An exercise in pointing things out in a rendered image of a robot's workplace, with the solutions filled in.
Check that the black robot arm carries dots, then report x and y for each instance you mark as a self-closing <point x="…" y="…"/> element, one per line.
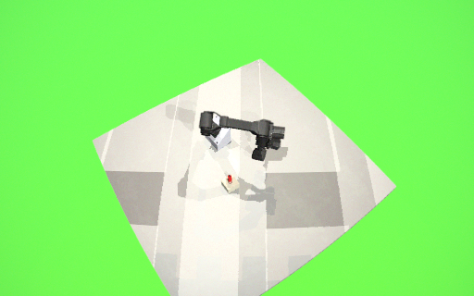
<point x="263" y="128"/>

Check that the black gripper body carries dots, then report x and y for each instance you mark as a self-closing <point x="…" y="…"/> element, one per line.
<point x="260" y="154"/>

